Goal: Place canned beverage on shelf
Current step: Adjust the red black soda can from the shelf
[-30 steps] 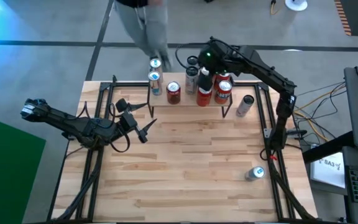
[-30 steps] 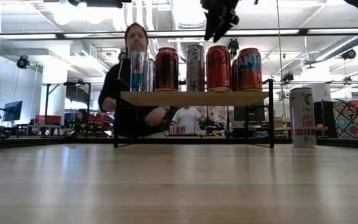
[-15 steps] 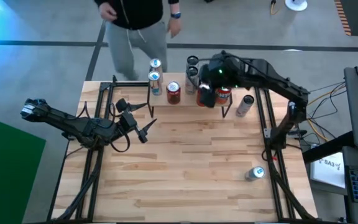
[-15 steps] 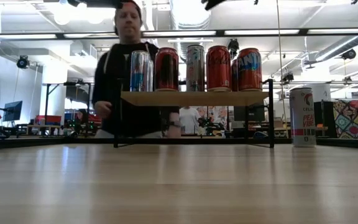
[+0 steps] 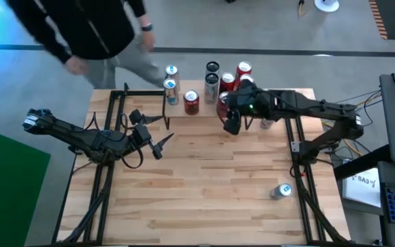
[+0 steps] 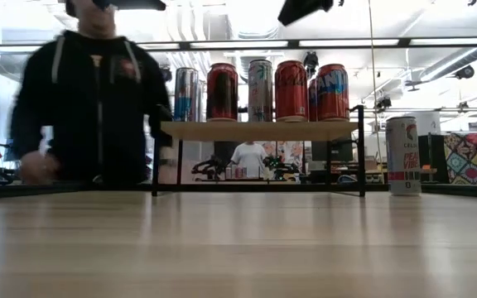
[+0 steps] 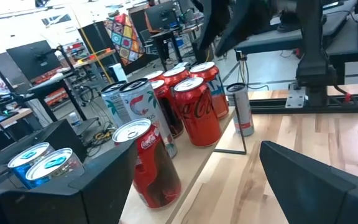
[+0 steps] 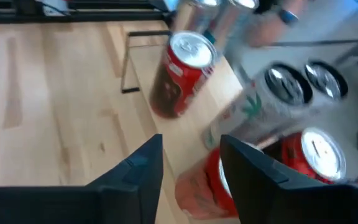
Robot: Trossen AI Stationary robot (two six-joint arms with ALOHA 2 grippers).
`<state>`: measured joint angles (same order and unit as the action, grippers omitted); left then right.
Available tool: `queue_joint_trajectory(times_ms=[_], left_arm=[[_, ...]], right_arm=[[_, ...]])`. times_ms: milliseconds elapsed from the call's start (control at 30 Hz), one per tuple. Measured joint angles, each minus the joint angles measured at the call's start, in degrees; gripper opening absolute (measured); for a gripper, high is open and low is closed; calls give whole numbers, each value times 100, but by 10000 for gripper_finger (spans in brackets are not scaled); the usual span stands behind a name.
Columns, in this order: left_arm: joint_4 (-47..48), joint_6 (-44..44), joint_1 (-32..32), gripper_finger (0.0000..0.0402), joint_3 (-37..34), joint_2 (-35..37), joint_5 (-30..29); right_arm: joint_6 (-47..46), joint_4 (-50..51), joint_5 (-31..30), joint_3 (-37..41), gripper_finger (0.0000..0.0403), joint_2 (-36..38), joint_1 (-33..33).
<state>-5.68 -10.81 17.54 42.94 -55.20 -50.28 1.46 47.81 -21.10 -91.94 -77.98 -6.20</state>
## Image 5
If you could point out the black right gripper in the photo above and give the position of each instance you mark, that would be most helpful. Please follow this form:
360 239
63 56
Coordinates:
233 125

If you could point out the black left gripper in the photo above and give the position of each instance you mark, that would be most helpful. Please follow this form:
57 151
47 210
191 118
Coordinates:
135 116

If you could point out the red Coca-Cola Zero can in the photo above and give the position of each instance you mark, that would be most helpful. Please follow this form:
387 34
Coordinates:
222 104

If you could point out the white Celsius can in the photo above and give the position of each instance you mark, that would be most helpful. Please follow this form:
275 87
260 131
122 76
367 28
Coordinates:
266 124
211 88
212 67

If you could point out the silver blue drink can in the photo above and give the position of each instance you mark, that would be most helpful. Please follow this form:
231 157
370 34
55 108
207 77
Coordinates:
281 190
171 71
171 92

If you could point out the red Fanta strawberry can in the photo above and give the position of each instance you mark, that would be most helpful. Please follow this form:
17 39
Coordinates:
227 82
243 68
246 78

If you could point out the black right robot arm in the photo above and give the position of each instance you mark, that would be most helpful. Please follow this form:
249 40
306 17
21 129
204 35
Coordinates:
321 113

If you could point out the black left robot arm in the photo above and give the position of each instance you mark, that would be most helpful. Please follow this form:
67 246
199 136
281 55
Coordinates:
74 137

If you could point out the wooden shelf with black legs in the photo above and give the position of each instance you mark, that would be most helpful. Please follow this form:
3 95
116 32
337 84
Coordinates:
175 111

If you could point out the person's hand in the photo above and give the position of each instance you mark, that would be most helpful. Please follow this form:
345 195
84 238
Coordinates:
147 41
75 65

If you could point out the black wristwatch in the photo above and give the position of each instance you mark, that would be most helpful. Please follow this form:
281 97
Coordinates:
146 27

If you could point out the person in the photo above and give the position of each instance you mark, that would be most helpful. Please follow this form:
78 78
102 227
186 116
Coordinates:
87 27

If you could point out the black desk leg bar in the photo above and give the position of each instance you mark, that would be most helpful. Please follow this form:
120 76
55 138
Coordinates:
358 165

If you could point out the white SA3 sign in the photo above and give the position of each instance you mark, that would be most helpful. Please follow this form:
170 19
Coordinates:
362 187

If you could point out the green floor mat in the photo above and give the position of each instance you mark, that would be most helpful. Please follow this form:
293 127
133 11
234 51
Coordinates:
9 192

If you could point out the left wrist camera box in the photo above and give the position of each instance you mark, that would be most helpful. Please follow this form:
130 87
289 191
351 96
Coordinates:
142 134

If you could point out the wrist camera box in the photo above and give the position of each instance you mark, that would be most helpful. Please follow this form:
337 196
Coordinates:
142 134
252 103

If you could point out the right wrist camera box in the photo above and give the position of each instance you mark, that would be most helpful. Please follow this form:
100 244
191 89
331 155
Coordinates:
252 103

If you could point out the black aluminium table frame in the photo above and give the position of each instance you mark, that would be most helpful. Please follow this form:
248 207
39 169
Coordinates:
286 137

